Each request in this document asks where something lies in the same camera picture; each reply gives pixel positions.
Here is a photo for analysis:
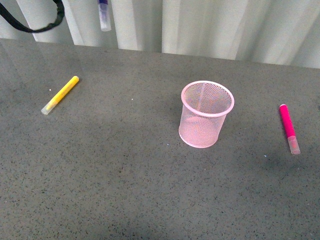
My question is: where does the purple highlighter pen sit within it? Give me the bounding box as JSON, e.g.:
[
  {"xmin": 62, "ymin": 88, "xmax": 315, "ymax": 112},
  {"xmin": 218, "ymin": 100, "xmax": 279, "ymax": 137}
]
[{"xmin": 97, "ymin": 0, "xmax": 112, "ymax": 32}]

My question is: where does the pink highlighter pen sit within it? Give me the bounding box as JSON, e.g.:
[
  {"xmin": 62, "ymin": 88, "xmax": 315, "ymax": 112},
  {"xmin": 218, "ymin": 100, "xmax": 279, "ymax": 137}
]
[{"xmin": 279, "ymin": 104, "xmax": 301, "ymax": 155}]

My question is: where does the pink mesh pen cup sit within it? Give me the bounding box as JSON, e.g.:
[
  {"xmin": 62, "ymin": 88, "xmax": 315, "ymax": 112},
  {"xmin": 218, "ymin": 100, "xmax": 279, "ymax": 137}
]
[{"xmin": 178, "ymin": 80, "xmax": 235, "ymax": 148}]

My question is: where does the yellow highlighter pen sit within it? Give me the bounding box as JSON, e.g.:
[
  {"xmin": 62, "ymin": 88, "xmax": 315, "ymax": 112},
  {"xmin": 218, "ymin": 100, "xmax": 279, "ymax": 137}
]
[{"xmin": 41, "ymin": 76, "xmax": 80, "ymax": 115}]

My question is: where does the white pleated curtain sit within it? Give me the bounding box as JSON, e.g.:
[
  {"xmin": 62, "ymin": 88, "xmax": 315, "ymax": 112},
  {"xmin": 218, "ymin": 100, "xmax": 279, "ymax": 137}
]
[{"xmin": 0, "ymin": 0, "xmax": 320, "ymax": 68}]

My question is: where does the black cable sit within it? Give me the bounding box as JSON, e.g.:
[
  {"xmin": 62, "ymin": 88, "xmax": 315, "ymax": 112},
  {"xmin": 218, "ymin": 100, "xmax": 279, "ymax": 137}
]
[{"xmin": 0, "ymin": 0, "xmax": 66, "ymax": 34}]

